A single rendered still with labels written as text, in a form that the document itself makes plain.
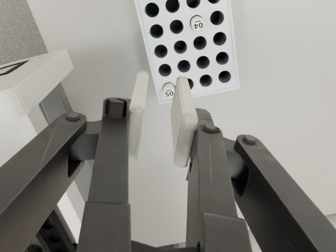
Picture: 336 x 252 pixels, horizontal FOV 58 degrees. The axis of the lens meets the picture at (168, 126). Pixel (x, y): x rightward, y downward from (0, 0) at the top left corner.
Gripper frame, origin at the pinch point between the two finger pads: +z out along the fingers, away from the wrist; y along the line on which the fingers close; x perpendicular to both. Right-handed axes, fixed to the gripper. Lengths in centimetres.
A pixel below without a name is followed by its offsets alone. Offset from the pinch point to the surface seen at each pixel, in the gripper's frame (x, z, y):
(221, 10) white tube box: 5.6, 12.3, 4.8
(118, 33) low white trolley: 1.5, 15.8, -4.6
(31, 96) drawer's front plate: -0.3, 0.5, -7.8
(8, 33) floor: -18, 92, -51
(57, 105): -3.6, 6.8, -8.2
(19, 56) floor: -26, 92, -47
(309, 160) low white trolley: -10.5, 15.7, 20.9
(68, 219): -11.8, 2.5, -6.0
